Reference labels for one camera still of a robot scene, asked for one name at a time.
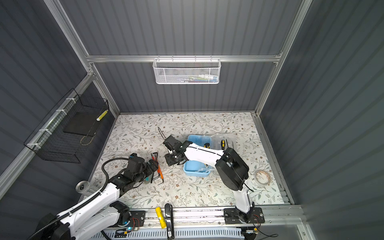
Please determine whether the black yellow screwdriver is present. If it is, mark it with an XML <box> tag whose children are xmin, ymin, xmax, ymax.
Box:
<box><xmin>221</xmin><ymin>140</ymin><xmax>226</xmax><ymax>150</ymax></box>

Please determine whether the white wire mesh basket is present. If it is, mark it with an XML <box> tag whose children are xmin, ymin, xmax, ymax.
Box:
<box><xmin>153</xmin><ymin>60</ymin><xmax>222</xmax><ymax>85</ymax></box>

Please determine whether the clear tape roll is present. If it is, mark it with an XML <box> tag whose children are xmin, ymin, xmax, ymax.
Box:
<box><xmin>255</xmin><ymin>170</ymin><xmax>272</xmax><ymax>187</ymax></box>

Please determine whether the yellow marker on rail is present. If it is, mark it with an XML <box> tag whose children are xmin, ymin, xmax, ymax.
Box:
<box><xmin>155</xmin><ymin>207</ymin><xmax>167</xmax><ymax>229</ymax></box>

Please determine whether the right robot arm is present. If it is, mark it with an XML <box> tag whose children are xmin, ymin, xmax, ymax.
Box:
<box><xmin>163</xmin><ymin>135</ymin><xmax>255</xmax><ymax>223</ymax></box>

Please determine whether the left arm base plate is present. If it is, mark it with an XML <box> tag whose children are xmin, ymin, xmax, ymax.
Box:
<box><xmin>116</xmin><ymin>211</ymin><xmax>146</xmax><ymax>228</ymax></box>

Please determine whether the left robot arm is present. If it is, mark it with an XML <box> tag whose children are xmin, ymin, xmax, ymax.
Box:
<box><xmin>29</xmin><ymin>154</ymin><xmax>158</xmax><ymax>240</ymax></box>

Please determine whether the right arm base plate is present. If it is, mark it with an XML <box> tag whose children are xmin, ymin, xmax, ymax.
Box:
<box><xmin>224</xmin><ymin>207</ymin><xmax>265</xmax><ymax>225</ymax></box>

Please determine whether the yellow tube in basket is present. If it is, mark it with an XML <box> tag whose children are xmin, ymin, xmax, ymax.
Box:
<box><xmin>96</xmin><ymin>110</ymin><xmax>109</xmax><ymax>122</ymax></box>

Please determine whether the black handle tool on rail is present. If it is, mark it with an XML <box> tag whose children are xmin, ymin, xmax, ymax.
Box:
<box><xmin>165</xmin><ymin>203</ymin><xmax>175</xmax><ymax>240</ymax></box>

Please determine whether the black pad in basket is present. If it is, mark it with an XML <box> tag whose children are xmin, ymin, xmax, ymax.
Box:
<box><xmin>63</xmin><ymin>112</ymin><xmax>101</xmax><ymax>137</ymax></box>

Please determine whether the black wire basket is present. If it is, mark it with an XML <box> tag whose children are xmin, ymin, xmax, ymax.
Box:
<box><xmin>24</xmin><ymin>91</ymin><xmax>110</xmax><ymax>164</ymax></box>

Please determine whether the blue plastic tool box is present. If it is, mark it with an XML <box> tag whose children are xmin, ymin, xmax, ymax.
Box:
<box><xmin>183</xmin><ymin>134</ymin><xmax>237</xmax><ymax>178</ymax></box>

